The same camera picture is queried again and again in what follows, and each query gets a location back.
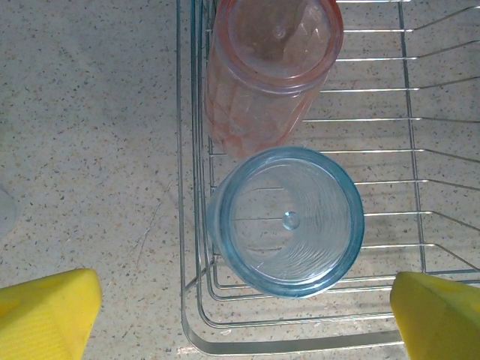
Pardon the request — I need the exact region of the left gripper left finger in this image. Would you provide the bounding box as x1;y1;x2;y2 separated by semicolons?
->
0;268;103;360

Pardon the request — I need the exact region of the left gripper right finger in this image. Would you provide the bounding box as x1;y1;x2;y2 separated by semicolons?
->
390;272;480;360

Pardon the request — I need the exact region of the blue transparent plastic cup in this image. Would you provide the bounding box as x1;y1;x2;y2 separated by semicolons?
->
207;145;367;300

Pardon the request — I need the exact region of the pink transparent plastic cup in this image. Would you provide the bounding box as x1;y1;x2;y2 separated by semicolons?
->
203;0;345;161

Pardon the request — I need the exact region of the chrome wire dish rack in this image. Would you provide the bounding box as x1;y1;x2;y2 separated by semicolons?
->
175;0;480;356

